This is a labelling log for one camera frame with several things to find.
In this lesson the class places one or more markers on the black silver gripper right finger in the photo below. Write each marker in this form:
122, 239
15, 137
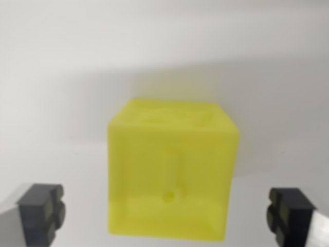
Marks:
293, 216

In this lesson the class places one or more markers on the black silver gripper left finger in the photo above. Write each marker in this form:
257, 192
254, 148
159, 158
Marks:
36, 213

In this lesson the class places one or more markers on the yellow plastic cube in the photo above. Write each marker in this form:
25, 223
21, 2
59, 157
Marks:
169, 167

